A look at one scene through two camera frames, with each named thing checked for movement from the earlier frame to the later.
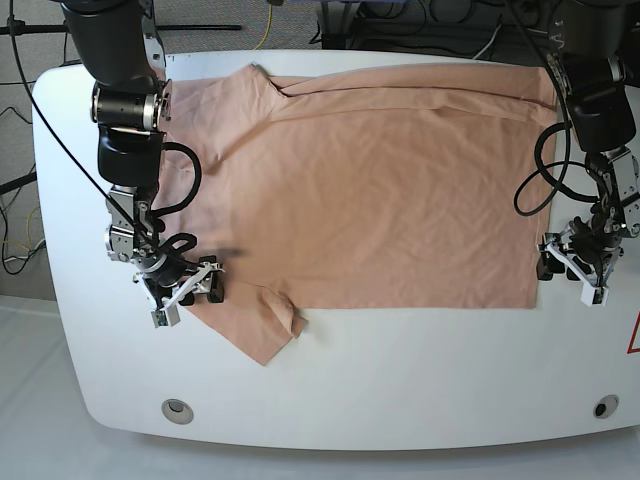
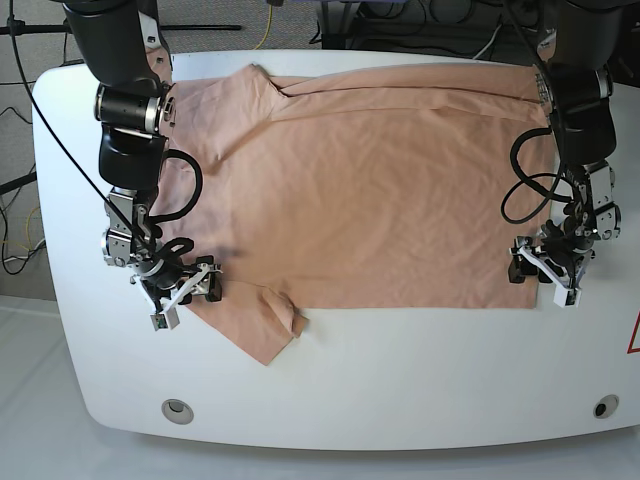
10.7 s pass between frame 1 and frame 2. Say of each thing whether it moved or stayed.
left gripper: stayed
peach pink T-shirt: stayed
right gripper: moved
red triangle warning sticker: stayed
